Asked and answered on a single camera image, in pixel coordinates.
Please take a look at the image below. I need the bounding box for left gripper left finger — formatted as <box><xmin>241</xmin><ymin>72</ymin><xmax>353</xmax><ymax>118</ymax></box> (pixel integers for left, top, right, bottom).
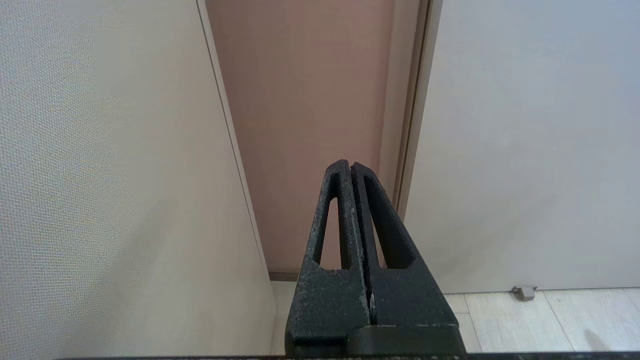
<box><xmin>285</xmin><ymin>159</ymin><xmax>372</xmax><ymax>359</ymax></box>

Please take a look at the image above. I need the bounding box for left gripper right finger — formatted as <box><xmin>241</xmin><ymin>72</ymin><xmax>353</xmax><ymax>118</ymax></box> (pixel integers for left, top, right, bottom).
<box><xmin>351</xmin><ymin>161</ymin><xmax>467</xmax><ymax>359</ymax></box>

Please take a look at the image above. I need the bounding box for small grey floor doorstop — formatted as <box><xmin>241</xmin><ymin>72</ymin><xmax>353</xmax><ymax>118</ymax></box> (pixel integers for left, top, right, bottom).
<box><xmin>510</xmin><ymin>285</ymin><xmax>539</xmax><ymax>302</ymax></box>

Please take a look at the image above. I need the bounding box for white room door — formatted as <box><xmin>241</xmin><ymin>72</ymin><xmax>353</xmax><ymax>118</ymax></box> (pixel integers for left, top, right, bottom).
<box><xmin>395</xmin><ymin>0</ymin><xmax>640</xmax><ymax>295</ymax></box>

